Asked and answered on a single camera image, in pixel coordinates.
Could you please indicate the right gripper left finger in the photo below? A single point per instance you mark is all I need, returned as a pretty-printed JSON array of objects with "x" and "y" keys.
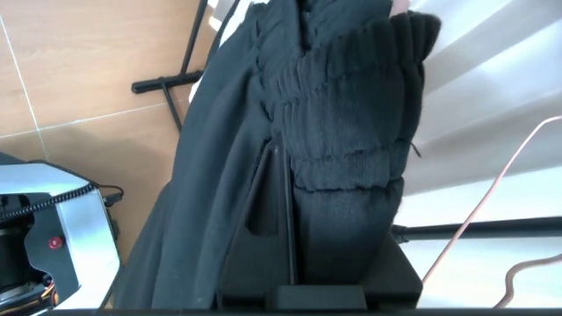
[{"x": 259, "y": 254}]

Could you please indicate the beige curtain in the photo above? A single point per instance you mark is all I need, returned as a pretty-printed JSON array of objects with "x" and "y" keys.
[{"x": 483, "y": 66}]

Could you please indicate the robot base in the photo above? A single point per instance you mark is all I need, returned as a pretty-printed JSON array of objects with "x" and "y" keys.
[{"x": 83, "y": 246}]

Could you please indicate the black clothes rack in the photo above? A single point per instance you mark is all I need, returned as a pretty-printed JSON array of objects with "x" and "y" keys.
[{"x": 167, "y": 81}]

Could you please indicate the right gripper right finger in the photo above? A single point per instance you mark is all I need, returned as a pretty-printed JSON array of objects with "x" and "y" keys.
[{"x": 395, "y": 281}]

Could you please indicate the black shorts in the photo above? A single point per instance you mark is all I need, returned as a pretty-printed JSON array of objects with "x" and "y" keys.
[{"x": 342, "y": 109}]

